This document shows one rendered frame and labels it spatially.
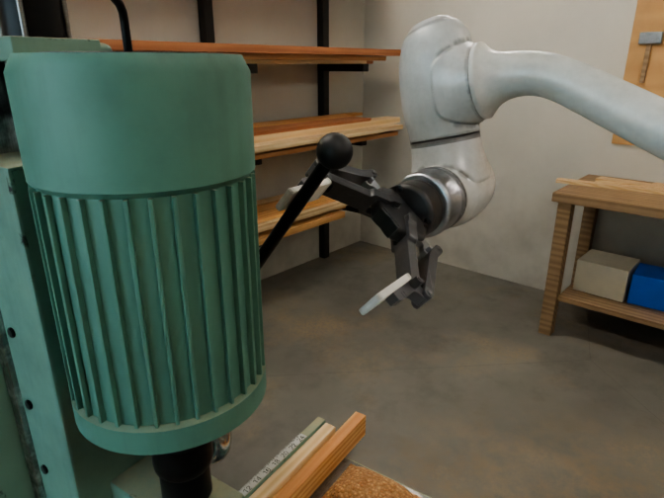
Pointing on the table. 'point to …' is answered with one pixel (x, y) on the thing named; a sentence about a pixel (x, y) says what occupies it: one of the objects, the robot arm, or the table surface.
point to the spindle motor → (146, 238)
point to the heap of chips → (366, 485)
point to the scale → (272, 464)
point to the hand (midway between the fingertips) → (332, 249)
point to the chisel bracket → (141, 482)
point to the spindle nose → (185, 472)
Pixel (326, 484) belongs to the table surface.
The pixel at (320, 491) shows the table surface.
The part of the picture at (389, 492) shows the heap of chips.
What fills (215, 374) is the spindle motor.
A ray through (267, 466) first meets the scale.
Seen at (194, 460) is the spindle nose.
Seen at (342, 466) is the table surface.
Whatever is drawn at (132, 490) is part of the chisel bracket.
